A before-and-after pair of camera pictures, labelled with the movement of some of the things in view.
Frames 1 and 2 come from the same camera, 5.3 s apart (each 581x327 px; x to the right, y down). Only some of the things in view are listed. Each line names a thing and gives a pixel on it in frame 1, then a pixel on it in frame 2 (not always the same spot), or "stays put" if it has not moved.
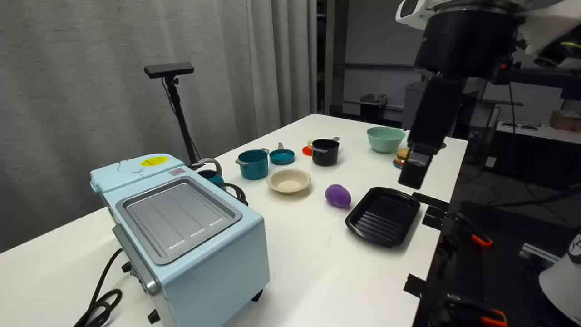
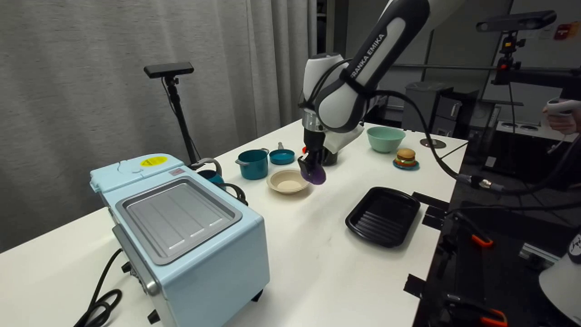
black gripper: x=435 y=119 to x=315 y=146
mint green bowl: x=386 y=141 stays put
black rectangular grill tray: x=388 y=217 stays put
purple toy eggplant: x=339 y=197 to x=313 y=172
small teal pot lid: x=282 y=155 stays put
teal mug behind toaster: x=213 y=177 stays put
